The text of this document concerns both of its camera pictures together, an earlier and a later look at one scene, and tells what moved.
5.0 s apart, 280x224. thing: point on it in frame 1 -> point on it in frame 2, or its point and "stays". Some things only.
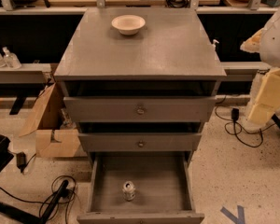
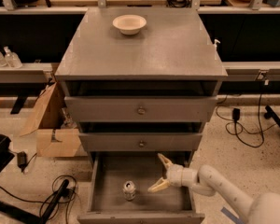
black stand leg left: (27, 217) stays
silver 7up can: (129, 190) stays
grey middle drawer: (137, 142) stays
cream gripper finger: (273, 93) -> (165, 161)
